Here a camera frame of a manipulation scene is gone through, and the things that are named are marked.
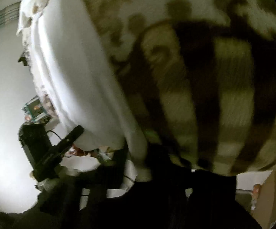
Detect white t-shirt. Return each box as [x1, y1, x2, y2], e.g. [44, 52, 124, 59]
[17, 0, 151, 181]

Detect green storage rack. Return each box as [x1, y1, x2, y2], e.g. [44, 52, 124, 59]
[22, 96, 52, 123]

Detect floral bed blanket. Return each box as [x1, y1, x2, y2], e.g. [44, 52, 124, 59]
[83, 0, 276, 176]

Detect cardboard box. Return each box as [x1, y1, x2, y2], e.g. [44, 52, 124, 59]
[252, 170, 276, 228]

